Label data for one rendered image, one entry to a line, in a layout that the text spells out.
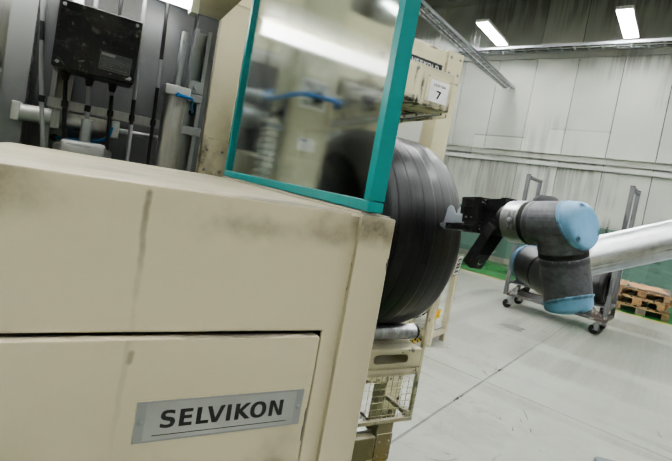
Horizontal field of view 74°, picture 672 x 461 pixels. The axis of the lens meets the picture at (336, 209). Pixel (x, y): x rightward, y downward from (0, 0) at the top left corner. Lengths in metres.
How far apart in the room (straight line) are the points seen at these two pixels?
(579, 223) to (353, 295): 0.56
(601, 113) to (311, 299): 12.49
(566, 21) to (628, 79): 2.22
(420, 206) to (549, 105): 12.04
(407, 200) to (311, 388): 0.72
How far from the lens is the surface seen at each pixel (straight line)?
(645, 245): 1.18
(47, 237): 0.38
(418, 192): 1.15
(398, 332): 1.35
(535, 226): 0.94
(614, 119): 12.75
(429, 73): 1.75
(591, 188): 12.52
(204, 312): 0.40
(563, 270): 0.94
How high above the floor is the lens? 1.29
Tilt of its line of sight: 3 degrees down
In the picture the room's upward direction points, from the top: 10 degrees clockwise
